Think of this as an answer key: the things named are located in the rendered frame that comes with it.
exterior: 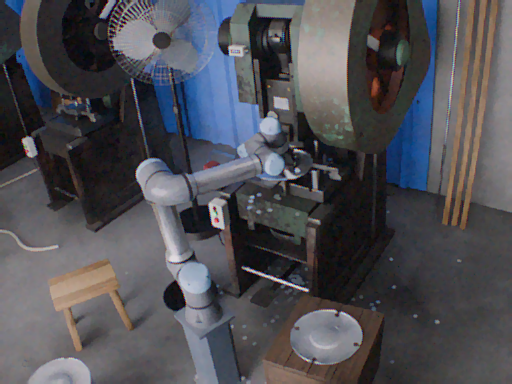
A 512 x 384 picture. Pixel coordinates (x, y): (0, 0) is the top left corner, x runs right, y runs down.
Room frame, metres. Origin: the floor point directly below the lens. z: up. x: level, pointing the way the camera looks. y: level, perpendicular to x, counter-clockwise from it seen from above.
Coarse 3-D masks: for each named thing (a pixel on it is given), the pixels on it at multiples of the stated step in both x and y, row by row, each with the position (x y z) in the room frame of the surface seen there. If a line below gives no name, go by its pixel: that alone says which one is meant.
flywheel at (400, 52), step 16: (384, 0) 1.94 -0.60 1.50; (400, 0) 2.02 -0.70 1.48; (384, 16) 1.94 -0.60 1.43; (400, 16) 2.05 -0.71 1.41; (384, 32) 1.79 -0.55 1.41; (400, 32) 1.79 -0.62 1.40; (368, 48) 1.77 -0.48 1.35; (384, 48) 1.74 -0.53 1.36; (400, 48) 1.73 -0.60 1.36; (368, 64) 1.78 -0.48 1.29; (384, 64) 1.74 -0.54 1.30; (400, 64) 1.74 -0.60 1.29; (368, 80) 1.80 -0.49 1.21; (384, 80) 1.94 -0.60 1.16; (400, 80) 1.99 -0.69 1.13; (384, 96) 1.94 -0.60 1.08; (384, 112) 1.86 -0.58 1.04
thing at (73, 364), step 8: (56, 360) 1.34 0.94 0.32; (64, 360) 1.34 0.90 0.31; (72, 360) 1.34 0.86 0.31; (40, 368) 1.30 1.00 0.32; (48, 368) 1.30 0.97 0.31; (56, 368) 1.30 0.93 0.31; (64, 368) 1.29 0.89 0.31; (72, 368) 1.29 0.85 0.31; (80, 368) 1.29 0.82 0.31; (32, 376) 1.26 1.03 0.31; (40, 376) 1.26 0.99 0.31; (48, 376) 1.26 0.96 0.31; (56, 376) 1.25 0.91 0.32; (64, 376) 1.25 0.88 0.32; (72, 376) 1.25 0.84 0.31; (80, 376) 1.25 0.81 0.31; (88, 376) 1.24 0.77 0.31
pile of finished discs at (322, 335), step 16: (304, 320) 1.42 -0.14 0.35; (320, 320) 1.40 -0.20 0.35; (336, 320) 1.39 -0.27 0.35; (352, 320) 1.38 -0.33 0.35; (304, 336) 1.33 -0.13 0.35; (320, 336) 1.31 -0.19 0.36; (336, 336) 1.30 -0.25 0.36; (352, 336) 1.29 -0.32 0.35; (304, 352) 1.24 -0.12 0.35; (320, 352) 1.23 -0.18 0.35; (336, 352) 1.22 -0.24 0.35; (352, 352) 1.21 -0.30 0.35
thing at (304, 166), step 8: (296, 152) 2.08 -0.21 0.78; (304, 152) 2.06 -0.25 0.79; (304, 160) 1.99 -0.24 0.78; (312, 160) 1.97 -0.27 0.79; (304, 168) 1.92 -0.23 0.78; (256, 176) 1.90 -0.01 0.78; (264, 176) 1.89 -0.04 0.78; (272, 176) 1.88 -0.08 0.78; (280, 176) 1.87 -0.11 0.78; (296, 176) 1.85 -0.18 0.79
